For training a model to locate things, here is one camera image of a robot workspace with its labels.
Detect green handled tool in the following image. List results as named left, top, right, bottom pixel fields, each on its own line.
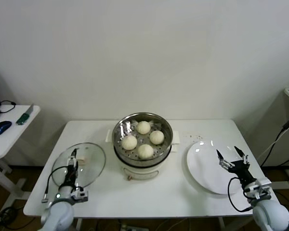
left=16, top=103, right=35, bottom=126

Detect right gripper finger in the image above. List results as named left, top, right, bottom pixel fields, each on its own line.
left=234, top=145, right=250, bottom=166
left=216, top=149, right=234, bottom=169

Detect black floor cable bundle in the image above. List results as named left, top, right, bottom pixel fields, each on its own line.
left=0, top=179, right=34, bottom=229

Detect white steamed baozi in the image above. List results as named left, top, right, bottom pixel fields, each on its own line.
left=137, top=143, right=154, bottom=159
left=122, top=135, right=138, bottom=151
left=149, top=130, right=165, bottom=145
left=136, top=120, right=152, bottom=135

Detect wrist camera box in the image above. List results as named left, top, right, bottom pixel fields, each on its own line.
left=242, top=178, right=272, bottom=201
left=72, top=186, right=89, bottom=203

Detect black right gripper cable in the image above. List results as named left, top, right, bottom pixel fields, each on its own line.
left=227, top=177, right=253, bottom=213

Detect round glass lid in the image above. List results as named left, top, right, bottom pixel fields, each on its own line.
left=51, top=142, right=106, bottom=188

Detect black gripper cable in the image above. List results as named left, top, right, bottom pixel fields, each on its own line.
left=41, top=166, right=70, bottom=203
left=227, top=177, right=253, bottom=213

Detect stainless steel steamer basket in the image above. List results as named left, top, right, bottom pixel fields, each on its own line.
left=112, top=112, right=174, bottom=167

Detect blue computer mouse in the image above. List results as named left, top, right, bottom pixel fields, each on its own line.
left=0, top=121, right=13, bottom=136

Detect white round plate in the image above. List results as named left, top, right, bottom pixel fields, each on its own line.
left=186, top=141, right=248, bottom=195

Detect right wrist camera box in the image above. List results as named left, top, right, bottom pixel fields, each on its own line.
left=242, top=178, right=272, bottom=201

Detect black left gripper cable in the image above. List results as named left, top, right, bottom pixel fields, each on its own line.
left=41, top=166, right=70, bottom=203

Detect thin black desk cable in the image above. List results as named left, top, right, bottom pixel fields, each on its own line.
left=0, top=100, right=17, bottom=114

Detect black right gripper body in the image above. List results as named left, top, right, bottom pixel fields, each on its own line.
left=227, top=160, right=256, bottom=186

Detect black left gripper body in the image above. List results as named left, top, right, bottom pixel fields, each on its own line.
left=64, top=167, right=78, bottom=188

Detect black power cable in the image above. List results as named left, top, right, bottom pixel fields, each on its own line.
left=256, top=128, right=289, bottom=168

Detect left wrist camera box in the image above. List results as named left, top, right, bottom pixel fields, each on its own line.
left=72, top=186, right=89, bottom=203

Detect cream electric cooker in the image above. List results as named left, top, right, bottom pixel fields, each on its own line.
left=107, top=128, right=183, bottom=181

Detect white side table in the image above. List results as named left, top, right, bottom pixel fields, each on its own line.
left=0, top=104, right=41, bottom=207

